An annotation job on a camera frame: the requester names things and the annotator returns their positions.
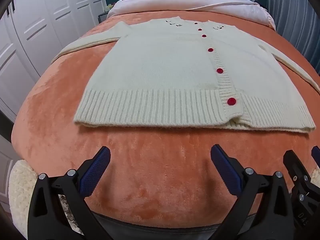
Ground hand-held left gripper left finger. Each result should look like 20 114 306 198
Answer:
27 146 111 240

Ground orange plush blanket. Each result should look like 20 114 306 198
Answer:
10 7 320 229

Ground white duvet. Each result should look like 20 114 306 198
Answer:
107 0 276 30

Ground cream fluffy rug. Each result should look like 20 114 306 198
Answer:
8 159 37 239

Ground blue-grey curtain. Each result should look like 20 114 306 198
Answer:
267 0 320 74

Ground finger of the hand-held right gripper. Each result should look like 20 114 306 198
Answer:
311 146 320 168
283 150 313 188

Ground cream knit cardigan red buttons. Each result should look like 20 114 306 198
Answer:
50 16 320 133

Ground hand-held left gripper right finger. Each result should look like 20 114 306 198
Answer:
210 144 292 240

